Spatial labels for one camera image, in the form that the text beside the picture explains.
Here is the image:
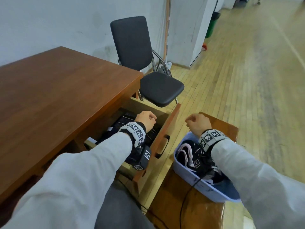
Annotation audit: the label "person's left hand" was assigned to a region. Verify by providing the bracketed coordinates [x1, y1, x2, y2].
[134, 111, 157, 133]

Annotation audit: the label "person's right hand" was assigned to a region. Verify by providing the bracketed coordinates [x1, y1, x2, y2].
[185, 114, 213, 137]

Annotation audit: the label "wooden drawer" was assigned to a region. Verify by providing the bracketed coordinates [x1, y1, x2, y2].
[83, 97, 181, 196]

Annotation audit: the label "light blue plastic basin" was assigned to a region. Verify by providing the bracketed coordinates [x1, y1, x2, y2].
[173, 131, 241, 204]

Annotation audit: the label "person's right forearm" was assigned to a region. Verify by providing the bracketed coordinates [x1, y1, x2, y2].
[211, 138, 305, 229]

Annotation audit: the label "person's left forearm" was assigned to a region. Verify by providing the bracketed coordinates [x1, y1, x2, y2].
[2, 132, 133, 229]

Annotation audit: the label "person's grey trouser legs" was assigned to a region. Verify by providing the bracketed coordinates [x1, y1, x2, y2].
[94, 181, 155, 229]

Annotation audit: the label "left wristband with marker tags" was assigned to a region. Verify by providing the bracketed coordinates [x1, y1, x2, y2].
[118, 122, 146, 148]

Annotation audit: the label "wristband with marker tags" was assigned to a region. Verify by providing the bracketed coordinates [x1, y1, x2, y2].
[118, 122, 146, 148]
[198, 129, 230, 152]

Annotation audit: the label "right wristband with marker tags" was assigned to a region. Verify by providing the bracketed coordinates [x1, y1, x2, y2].
[198, 129, 230, 152]

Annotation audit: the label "brown wooden bench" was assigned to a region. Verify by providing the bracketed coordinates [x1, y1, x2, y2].
[146, 112, 239, 229]

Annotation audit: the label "grey mop head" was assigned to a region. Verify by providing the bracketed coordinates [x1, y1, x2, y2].
[155, 60, 173, 75]

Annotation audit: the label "black padded metal chair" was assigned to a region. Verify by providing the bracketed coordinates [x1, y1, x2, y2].
[110, 16, 185, 108]

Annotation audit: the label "brown wooden desk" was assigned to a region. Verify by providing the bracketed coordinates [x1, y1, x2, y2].
[0, 46, 144, 212]

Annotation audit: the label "wooden mop stick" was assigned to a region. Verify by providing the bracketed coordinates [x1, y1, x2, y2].
[163, 0, 172, 63]

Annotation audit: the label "green trash bin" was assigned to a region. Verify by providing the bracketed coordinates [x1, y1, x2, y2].
[205, 11, 221, 38]

